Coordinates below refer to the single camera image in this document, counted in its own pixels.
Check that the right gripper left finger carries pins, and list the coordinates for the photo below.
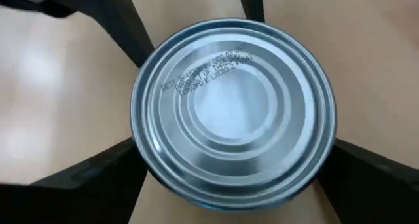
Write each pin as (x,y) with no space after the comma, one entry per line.
(72,201)

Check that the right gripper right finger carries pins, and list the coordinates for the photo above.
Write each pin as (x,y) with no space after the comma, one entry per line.
(376,191)

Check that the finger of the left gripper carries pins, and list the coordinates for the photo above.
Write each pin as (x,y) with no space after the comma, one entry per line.
(251,4)
(111,17)

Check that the large silver ringed can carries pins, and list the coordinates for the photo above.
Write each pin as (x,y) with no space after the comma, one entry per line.
(232,119)

